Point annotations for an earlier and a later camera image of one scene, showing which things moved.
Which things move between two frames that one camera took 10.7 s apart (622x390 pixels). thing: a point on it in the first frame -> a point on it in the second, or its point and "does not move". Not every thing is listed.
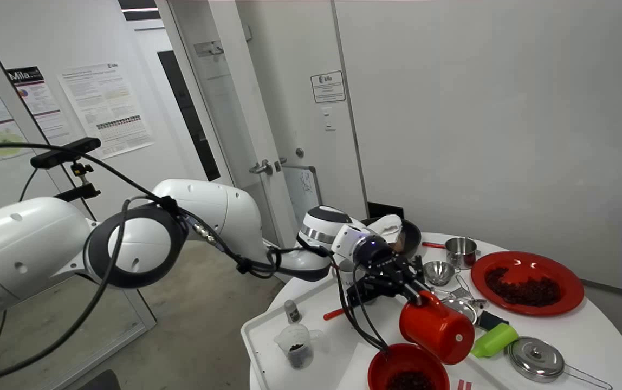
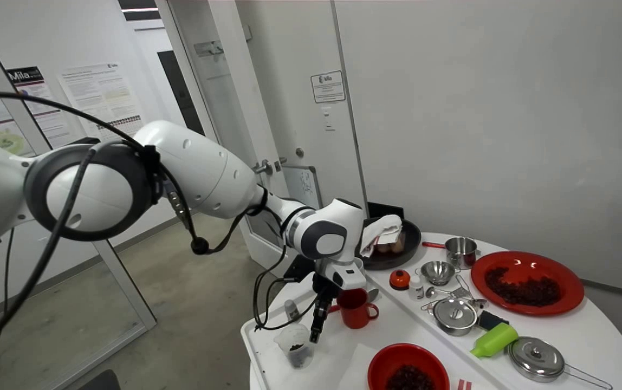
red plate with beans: x=528 y=282 does not move
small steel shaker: x=292 y=310 does not move
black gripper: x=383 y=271 -> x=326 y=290
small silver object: x=296 y=344 does not move
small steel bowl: x=439 y=271 does not move
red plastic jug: x=439 y=328 -> x=353 y=308
